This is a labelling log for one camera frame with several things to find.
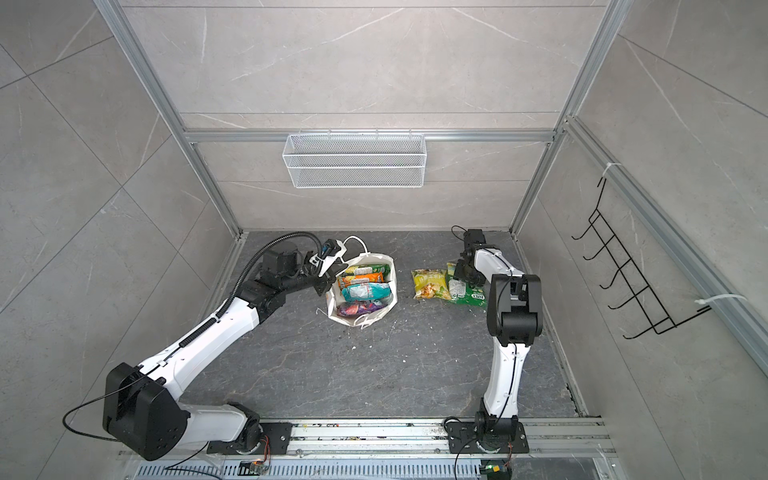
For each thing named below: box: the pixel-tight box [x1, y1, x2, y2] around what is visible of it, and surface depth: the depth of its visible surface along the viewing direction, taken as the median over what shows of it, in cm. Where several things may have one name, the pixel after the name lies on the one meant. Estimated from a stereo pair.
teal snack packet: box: [341, 282, 392, 302], surface depth 92 cm
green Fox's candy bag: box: [446, 262, 487, 308], surface depth 100 cm
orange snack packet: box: [338, 272, 384, 288], surface depth 92 cm
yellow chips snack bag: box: [411, 268, 452, 300], surface depth 100 cm
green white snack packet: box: [345, 264, 391, 277], surface depth 93 cm
